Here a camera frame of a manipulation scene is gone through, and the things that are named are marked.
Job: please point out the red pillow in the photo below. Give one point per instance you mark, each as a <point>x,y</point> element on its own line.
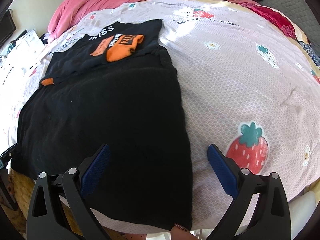
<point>279,20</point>

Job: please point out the black sweater orange cuffs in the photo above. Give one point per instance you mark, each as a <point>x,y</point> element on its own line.
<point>119,89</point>

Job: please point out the grey quilted headboard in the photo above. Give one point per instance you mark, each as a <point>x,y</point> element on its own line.
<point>301,14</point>

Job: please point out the person's right hand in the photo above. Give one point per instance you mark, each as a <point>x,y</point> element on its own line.
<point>179,232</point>

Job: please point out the blue patterned pillow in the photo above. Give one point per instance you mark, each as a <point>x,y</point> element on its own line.
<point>311,53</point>

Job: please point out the white drawer cabinet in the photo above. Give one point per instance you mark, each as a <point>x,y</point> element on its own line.
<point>28,50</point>

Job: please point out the strawberry print bed sheet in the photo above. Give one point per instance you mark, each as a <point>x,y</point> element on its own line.
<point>245,86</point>

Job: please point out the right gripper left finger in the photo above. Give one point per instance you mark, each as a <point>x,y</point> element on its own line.
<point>58,207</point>

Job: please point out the black television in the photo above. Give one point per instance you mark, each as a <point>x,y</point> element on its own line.
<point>7,27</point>

